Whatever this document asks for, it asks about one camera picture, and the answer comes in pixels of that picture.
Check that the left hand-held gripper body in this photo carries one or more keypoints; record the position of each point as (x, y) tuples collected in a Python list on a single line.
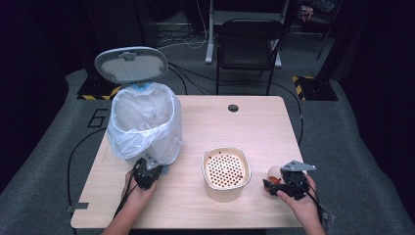
[(147, 176)]

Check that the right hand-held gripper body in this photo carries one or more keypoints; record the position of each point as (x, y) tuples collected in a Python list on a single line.
[(295, 182)]

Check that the white trash bag liner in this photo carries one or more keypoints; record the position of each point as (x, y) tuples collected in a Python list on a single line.
[(143, 137)]

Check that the white trash can with lid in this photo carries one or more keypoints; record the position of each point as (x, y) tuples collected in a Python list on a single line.
[(130, 63)]

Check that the person's left hand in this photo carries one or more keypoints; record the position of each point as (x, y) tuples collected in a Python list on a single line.
[(138, 192)]

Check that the person's right hand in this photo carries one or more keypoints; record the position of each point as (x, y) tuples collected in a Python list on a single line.
[(301, 204)]

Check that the beige perforated strainer bowl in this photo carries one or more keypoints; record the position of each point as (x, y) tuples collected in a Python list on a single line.
[(225, 169)]

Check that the black yellow striped floor plate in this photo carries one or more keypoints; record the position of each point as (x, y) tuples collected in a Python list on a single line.
[(98, 89), (318, 89)]

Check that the black folding chair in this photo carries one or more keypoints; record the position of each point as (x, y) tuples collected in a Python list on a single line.
[(248, 42)]

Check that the black tripod stand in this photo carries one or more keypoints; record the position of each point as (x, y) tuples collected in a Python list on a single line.
[(328, 29)]

